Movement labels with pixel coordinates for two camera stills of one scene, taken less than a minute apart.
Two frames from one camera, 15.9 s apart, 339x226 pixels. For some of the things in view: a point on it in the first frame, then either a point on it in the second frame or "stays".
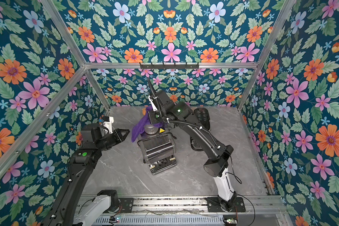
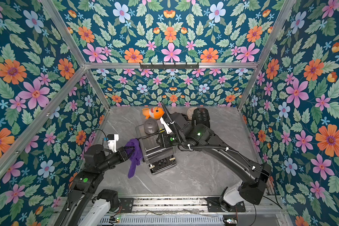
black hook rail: (169, 66) stays
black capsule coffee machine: (203, 116) stays
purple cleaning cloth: (140, 129) -> (134, 149)
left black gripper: (118, 135) -> (122, 154)
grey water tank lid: (150, 129) stays
